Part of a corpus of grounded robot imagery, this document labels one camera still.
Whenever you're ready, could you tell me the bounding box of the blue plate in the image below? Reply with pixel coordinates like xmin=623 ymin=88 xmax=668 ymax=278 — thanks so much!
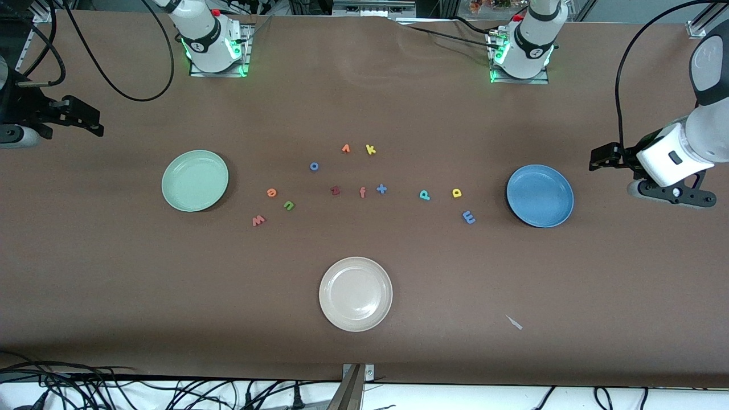
xmin=506 ymin=164 xmax=575 ymax=228

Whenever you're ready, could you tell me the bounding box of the green plate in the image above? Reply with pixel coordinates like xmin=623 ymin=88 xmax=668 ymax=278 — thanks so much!
xmin=161 ymin=150 xmax=230 ymax=213

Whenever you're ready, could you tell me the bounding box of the brown table cover sheet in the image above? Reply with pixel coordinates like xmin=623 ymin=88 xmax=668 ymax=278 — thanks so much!
xmin=0 ymin=9 xmax=729 ymax=389

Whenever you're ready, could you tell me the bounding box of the beige plate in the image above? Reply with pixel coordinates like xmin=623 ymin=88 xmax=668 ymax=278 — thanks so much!
xmin=318 ymin=257 xmax=394 ymax=333

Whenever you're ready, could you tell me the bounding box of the black cable with brass plug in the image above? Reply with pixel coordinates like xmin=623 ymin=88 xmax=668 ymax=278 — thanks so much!
xmin=14 ymin=0 xmax=68 ymax=89

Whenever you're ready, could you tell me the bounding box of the long black right arm cable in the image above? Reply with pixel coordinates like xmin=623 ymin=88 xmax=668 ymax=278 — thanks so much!
xmin=60 ymin=0 xmax=176 ymax=103

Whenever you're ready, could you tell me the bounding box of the aluminium frame profile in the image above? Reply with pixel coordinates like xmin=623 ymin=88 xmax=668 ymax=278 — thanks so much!
xmin=686 ymin=0 xmax=729 ymax=39
xmin=11 ymin=0 xmax=58 ymax=75

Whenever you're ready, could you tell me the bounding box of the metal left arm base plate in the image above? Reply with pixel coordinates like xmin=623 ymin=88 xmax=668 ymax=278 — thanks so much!
xmin=489 ymin=28 xmax=550 ymax=85

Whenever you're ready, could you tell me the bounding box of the black base cable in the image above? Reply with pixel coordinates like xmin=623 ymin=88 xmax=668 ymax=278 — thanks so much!
xmin=393 ymin=17 xmax=502 ymax=49

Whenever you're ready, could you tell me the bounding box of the black cable tangle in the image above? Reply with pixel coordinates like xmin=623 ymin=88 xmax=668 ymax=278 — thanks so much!
xmin=0 ymin=350 xmax=342 ymax=410

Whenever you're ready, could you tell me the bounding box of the silver metal rail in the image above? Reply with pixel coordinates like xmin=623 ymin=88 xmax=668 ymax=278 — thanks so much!
xmin=332 ymin=0 xmax=416 ymax=18

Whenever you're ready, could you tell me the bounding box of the metal table clamp bracket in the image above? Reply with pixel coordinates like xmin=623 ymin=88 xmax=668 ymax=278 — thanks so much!
xmin=327 ymin=363 xmax=375 ymax=410

